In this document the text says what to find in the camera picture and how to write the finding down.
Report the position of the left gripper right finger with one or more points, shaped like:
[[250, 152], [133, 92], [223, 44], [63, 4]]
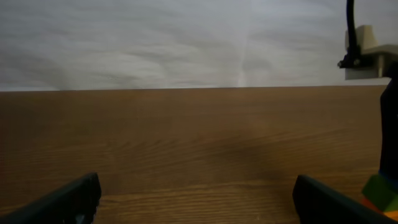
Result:
[[323, 205]]

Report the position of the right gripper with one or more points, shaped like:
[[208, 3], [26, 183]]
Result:
[[393, 72]]

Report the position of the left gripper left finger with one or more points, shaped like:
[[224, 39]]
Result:
[[68, 202]]

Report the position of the green cube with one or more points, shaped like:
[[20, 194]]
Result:
[[381, 191]]

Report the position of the orange cube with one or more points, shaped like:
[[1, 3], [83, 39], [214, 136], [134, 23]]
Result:
[[391, 215]]

